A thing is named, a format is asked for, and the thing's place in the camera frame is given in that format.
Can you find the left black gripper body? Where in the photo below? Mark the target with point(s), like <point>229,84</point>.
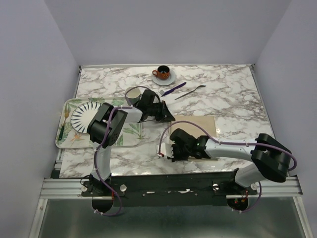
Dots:
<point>155,110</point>

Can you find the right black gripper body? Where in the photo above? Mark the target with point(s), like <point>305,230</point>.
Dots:
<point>181,154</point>

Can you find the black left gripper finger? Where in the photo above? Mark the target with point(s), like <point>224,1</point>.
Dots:
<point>165,119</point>
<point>167,116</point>

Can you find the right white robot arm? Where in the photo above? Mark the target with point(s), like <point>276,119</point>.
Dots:
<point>269,159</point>

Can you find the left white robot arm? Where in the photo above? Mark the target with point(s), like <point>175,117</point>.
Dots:
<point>105,127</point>

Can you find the grey and cream mug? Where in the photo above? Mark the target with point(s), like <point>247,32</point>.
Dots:
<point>132,95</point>

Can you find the purple knife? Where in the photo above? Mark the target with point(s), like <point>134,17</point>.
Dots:
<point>173,89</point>

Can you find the brown coffee cup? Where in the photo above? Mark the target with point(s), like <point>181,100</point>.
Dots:
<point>162,72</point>

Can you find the silver fork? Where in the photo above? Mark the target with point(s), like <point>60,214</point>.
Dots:
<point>200,86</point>

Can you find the white plate with blue stripes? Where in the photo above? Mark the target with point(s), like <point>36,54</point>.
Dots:
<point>83,115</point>

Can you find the white tray with leaf print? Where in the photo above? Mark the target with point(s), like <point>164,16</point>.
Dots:
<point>130,135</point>

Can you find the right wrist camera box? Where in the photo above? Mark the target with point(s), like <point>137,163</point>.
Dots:
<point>166,151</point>

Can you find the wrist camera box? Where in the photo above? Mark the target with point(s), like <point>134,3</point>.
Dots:
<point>161,93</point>
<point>166,151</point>

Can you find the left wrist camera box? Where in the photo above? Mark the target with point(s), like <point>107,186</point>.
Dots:
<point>161,93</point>

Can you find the gold fork with green handle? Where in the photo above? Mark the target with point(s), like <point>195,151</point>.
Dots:
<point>66,115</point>

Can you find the aluminium frame rail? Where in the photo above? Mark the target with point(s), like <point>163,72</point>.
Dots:
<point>72,189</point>

